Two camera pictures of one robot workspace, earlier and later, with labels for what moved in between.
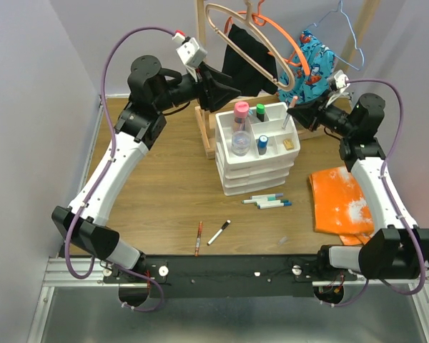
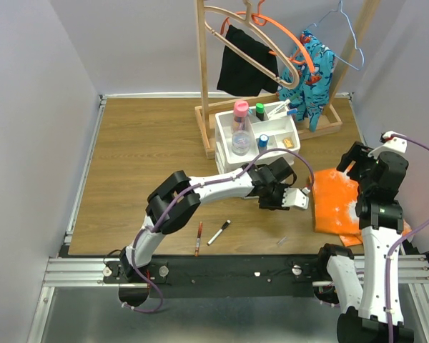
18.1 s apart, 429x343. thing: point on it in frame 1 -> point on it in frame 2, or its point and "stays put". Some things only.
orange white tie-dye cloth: (340, 207) stays put
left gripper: (217, 94) -> (277, 206)
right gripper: (311, 115) -> (357, 151)
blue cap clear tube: (262, 143) stays put
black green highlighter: (260, 109) stays put
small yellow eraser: (288, 144) stays put
